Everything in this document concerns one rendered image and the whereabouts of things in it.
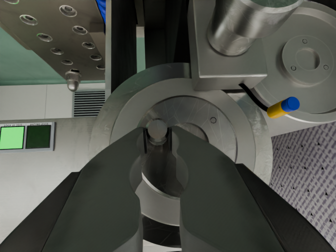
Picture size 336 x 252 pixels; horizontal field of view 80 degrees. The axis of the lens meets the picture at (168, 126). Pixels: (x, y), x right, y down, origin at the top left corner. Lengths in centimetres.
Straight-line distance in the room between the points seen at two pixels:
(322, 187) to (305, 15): 19
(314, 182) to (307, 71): 15
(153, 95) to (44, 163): 43
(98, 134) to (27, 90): 339
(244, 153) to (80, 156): 42
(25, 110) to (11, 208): 292
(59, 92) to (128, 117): 317
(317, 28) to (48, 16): 36
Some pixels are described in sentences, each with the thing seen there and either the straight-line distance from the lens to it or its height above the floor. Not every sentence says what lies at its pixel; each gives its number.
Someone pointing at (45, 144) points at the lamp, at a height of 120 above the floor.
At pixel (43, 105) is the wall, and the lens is 336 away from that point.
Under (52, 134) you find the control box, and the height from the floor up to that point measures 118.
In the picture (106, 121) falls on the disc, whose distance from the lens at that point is 17.
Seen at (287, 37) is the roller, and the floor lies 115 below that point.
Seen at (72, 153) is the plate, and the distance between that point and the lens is 53.
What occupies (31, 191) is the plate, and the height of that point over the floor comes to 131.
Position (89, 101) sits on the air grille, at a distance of 311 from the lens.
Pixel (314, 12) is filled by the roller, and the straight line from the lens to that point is 26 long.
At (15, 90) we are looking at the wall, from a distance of 363.
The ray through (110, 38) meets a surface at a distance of 20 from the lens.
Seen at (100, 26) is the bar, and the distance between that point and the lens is 38.
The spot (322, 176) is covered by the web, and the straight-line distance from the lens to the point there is 31.
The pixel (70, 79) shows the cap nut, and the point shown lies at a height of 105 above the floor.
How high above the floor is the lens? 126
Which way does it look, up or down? 11 degrees down
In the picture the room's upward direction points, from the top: 177 degrees clockwise
